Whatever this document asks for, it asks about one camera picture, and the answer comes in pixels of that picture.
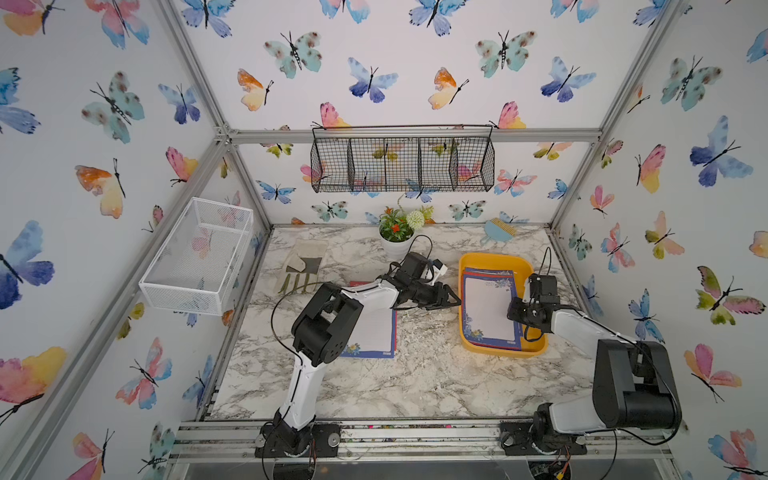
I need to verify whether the blue stationery paper stack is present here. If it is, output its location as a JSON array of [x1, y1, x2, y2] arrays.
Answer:
[[461, 268, 522, 351]]

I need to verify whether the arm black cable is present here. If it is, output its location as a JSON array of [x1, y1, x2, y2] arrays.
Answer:
[[521, 245, 685, 480], [268, 281, 325, 373]]

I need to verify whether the potted flower plant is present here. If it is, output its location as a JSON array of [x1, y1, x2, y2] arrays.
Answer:
[[378, 197, 434, 262]]

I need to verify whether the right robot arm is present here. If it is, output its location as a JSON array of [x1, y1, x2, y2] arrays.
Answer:
[[507, 297, 683, 452]]

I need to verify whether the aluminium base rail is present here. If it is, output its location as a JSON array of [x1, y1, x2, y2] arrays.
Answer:
[[170, 417, 672, 464]]

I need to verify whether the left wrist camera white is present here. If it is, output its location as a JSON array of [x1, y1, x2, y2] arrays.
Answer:
[[426, 259, 448, 284]]

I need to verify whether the white mesh wall basket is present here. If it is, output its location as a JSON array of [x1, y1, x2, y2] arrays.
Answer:
[[139, 197, 254, 316]]

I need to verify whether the blue dustpan brush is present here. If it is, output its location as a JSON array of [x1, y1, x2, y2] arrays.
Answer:
[[480, 218, 517, 245]]

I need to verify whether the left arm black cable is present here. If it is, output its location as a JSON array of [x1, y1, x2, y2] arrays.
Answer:
[[268, 281, 325, 373]]

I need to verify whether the beige work glove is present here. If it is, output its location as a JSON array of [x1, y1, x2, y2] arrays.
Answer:
[[275, 240, 328, 295]]

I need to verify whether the blue floral stationery paper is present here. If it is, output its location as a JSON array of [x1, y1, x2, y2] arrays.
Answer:
[[341, 309, 398, 359]]

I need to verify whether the yellow storage tray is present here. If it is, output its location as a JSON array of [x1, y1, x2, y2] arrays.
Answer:
[[459, 252, 547, 358]]

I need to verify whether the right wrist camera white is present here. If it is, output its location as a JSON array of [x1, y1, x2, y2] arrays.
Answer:
[[521, 275, 539, 304]]

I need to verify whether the black wire wall basket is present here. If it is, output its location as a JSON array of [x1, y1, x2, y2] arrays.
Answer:
[[306, 125, 496, 193]]

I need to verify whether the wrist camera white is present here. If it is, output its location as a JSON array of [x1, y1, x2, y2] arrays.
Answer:
[[426, 259, 448, 284], [521, 275, 539, 304]]

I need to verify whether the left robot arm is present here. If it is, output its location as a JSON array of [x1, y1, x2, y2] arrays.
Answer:
[[255, 252, 462, 458]]

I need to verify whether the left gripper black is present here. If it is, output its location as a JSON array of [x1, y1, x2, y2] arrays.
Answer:
[[407, 284, 462, 311]]

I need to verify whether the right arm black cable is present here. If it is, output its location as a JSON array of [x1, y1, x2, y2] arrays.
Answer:
[[521, 245, 685, 480]]

